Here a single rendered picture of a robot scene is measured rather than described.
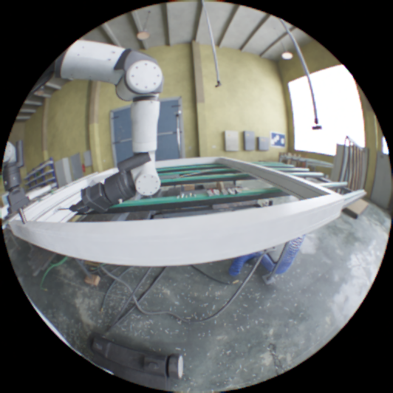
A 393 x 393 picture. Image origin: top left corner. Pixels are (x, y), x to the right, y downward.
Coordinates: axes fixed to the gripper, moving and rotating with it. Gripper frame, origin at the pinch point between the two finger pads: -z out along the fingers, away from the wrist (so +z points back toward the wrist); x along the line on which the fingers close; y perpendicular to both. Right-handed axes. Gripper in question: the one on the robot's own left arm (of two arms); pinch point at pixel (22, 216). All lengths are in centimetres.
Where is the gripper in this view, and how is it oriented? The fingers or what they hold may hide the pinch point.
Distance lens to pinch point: 64.7
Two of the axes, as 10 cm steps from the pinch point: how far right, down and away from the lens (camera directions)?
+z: -0.6, -9.3, -3.6
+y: -9.9, 0.9, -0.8
